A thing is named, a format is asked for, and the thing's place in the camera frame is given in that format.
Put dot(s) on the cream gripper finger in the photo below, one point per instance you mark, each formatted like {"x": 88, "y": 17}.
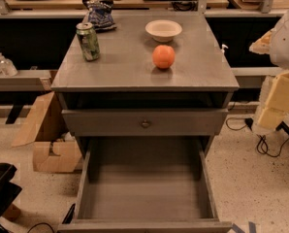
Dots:
{"x": 262, "y": 45}
{"x": 268, "y": 118}

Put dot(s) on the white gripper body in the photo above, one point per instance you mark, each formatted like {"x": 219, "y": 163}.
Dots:
{"x": 286, "y": 46}

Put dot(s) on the orange fruit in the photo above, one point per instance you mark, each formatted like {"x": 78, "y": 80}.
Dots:
{"x": 163, "y": 56}

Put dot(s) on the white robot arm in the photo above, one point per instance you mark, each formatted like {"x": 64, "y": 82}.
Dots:
{"x": 279, "y": 56}

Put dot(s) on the grey wooden drawer cabinet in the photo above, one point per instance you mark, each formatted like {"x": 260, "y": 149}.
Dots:
{"x": 124, "y": 76}

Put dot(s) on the open middle drawer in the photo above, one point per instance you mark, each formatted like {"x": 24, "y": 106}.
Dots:
{"x": 145, "y": 185}

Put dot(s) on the closed top drawer with knob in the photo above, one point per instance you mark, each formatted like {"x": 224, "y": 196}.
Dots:
{"x": 144, "y": 122}

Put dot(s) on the small white pump bottle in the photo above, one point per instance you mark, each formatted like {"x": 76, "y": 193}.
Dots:
{"x": 224, "y": 48}

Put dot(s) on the white paper bowl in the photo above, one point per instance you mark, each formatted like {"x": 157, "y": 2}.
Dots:
{"x": 163, "y": 31}

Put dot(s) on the blue chip bag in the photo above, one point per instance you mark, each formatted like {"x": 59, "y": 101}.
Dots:
{"x": 100, "y": 14}

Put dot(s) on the green soda can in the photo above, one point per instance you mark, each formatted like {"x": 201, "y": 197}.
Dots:
{"x": 88, "y": 41}

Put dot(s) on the cardboard box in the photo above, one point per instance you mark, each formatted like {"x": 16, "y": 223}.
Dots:
{"x": 54, "y": 149}

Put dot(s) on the black chair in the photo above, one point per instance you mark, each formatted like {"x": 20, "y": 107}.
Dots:
{"x": 8, "y": 193}

